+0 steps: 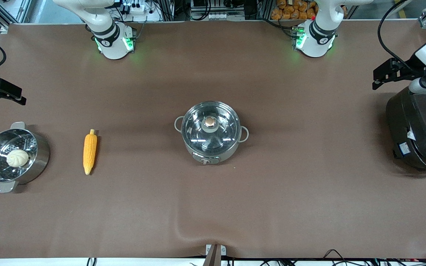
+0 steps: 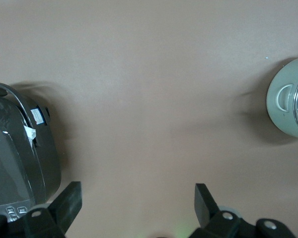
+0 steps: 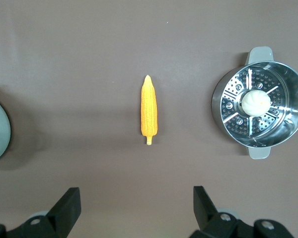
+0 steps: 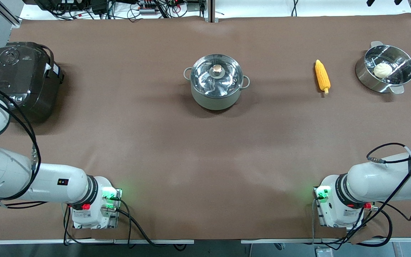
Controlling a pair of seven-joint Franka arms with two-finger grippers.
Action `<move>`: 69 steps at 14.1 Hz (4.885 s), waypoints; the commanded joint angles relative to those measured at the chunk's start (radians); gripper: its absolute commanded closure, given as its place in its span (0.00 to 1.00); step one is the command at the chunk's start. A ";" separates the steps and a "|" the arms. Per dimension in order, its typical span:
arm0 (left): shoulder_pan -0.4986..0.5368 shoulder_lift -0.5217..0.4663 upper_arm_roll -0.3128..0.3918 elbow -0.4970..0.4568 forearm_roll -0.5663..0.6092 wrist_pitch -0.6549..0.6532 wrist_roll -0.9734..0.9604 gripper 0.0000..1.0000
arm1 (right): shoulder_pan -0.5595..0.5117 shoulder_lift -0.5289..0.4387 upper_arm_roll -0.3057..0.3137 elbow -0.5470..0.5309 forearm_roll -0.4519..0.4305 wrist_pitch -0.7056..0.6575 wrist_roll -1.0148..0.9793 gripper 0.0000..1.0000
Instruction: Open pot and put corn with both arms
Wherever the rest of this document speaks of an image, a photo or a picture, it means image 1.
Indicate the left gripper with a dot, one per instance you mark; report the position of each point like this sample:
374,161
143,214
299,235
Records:
407,70

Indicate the yellow corn cob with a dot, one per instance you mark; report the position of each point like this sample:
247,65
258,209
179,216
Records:
90,150

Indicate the glass pot lid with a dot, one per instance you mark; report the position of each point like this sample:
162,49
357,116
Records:
210,129

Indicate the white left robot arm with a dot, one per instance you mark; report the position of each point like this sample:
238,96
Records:
314,42

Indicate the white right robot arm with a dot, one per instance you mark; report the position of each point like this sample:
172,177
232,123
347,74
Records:
111,44

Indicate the steel steamer pot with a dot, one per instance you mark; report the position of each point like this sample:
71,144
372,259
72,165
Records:
31,162

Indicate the grey electric cooking pot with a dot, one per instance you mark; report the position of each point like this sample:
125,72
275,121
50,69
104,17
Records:
213,157

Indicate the black rice cooker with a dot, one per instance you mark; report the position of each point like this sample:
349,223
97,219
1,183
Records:
420,129

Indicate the white steamed bun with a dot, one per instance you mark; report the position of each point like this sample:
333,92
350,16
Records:
17,158

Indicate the pile of orange buns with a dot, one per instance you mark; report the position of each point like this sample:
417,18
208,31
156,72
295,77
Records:
294,10

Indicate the white power strip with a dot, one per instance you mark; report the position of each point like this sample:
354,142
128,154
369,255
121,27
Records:
135,7
218,16

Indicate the brown table mat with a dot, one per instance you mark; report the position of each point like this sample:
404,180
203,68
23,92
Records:
213,207

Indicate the metal table edge bracket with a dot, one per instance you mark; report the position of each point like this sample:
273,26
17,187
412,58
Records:
215,253

